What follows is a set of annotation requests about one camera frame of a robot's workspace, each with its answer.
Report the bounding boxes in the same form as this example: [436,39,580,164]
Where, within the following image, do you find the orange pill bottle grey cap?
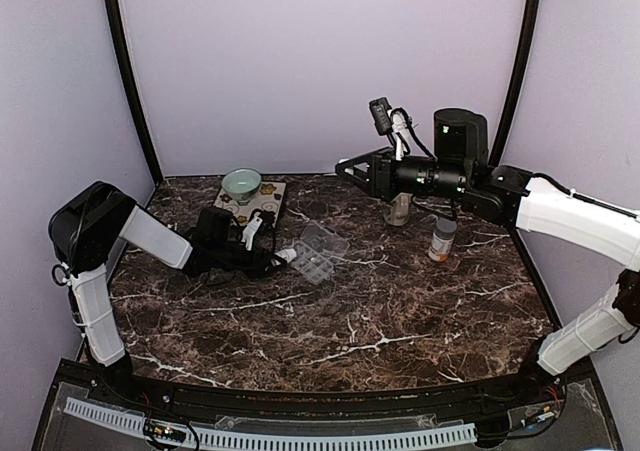
[428,217,457,262]

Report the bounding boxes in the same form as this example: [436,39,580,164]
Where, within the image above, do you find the clear plastic pill organizer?
[290,221,350,285]

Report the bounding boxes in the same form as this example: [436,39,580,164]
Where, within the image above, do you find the black frame post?
[489,0,541,166]
[104,0,164,186]

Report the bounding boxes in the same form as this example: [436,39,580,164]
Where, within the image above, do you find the beige ceramic mug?
[384,193,411,227]

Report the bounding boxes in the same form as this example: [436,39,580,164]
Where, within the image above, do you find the green ceramic bowl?
[221,168,262,205]

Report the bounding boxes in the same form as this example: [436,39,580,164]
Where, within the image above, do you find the left black frame post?
[104,0,164,186]

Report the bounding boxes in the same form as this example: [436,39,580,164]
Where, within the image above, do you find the floral square plate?
[214,181,286,226]

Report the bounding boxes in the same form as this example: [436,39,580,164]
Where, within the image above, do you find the right black frame post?
[489,0,541,166]

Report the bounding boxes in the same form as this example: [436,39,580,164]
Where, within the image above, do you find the white slotted cable duct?
[63,397,478,450]

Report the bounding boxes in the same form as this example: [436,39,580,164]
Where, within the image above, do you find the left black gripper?
[211,242,287,280]

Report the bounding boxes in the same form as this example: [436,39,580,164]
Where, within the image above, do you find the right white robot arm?
[335,99,639,405]

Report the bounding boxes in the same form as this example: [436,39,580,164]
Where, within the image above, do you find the small white pill bottle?
[276,248,297,263]

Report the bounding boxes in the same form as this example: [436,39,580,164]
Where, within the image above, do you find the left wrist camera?
[195,207,276,252]

